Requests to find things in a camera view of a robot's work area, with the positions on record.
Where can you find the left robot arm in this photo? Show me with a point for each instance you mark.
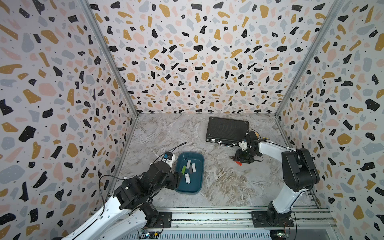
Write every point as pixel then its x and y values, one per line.
pixel 130 208

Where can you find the teal plastic storage box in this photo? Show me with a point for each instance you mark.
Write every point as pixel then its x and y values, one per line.
pixel 196 178

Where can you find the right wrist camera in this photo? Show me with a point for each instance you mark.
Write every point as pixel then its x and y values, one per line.
pixel 243 145

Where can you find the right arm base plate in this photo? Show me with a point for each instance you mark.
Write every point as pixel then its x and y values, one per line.
pixel 264 219

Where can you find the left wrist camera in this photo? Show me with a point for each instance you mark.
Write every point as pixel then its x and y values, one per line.
pixel 168 158

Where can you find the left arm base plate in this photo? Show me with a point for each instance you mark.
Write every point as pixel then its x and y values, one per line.
pixel 162 221

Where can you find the black briefcase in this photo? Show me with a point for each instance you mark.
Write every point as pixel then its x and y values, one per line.
pixel 226 132

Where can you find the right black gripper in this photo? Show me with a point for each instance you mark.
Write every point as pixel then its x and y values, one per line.
pixel 238 158

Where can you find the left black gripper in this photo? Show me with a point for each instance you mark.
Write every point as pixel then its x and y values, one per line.
pixel 174 180

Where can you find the white usb flash drive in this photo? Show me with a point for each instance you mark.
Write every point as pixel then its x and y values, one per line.
pixel 187 177

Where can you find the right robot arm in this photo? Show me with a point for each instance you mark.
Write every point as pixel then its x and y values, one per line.
pixel 299 171

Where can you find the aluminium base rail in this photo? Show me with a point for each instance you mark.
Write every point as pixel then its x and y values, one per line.
pixel 227 223

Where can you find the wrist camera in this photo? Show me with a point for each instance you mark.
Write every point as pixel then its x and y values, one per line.
pixel 168 158
pixel 243 145

